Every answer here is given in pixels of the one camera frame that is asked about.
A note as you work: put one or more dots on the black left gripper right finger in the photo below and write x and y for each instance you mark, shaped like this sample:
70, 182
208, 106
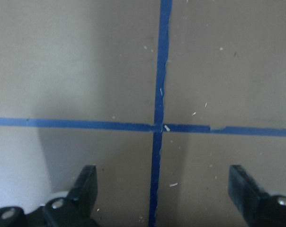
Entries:
254, 203

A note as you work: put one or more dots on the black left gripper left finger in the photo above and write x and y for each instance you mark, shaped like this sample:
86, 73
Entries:
79, 200

